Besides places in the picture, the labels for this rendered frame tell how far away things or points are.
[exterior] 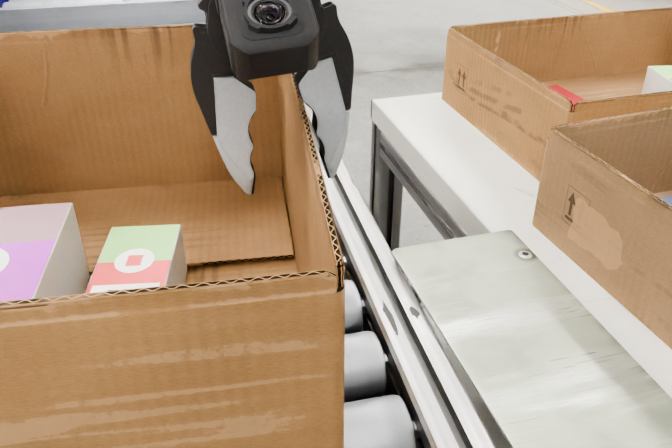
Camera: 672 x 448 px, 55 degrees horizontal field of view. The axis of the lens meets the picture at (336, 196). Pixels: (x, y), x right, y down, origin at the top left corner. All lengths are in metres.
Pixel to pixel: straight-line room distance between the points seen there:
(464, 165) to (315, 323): 0.47
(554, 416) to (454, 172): 0.33
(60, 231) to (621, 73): 0.82
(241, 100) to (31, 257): 0.18
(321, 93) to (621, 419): 0.28
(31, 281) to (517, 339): 0.34
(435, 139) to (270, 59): 0.48
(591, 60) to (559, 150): 0.45
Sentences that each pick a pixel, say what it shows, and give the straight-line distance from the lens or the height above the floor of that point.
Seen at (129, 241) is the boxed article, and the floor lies 0.80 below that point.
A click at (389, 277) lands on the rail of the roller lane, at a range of 0.55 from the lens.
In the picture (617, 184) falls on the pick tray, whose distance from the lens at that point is 0.53.
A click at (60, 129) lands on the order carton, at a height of 0.83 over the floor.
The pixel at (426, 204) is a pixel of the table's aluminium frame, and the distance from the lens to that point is 0.75.
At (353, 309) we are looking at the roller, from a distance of 0.52.
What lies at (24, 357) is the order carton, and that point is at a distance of 0.29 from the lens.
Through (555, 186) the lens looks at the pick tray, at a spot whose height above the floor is 0.80.
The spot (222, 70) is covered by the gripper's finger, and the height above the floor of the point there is 0.95.
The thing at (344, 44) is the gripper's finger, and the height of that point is 0.96.
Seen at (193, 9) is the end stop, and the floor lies 0.77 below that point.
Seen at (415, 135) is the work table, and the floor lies 0.75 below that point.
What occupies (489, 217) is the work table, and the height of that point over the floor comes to 0.75.
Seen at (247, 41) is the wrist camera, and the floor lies 0.99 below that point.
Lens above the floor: 1.08
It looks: 30 degrees down
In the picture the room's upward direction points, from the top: straight up
